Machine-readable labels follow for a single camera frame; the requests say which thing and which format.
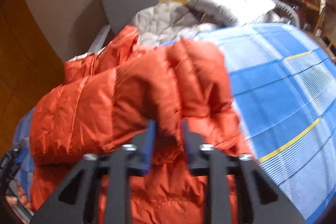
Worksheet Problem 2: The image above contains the wooden chair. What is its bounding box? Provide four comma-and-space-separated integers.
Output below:
279, 0, 336, 58

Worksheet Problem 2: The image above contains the orange down jacket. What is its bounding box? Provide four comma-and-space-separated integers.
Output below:
29, 25, 254, 224

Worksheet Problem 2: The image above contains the blue plaid bed sheet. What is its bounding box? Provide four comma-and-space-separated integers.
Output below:
10, 23, 336, 224

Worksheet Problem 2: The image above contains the grey quilted blanket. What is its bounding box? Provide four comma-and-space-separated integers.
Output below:
131, 0, 219, 46

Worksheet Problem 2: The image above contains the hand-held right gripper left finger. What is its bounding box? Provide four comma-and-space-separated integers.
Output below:
30, 120, 158, 224

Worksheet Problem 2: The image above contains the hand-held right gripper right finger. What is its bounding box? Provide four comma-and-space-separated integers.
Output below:
181, 119, 306, 224

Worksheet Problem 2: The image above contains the white bed frame rail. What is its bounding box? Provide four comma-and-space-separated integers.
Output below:
88, 25, 111, 54

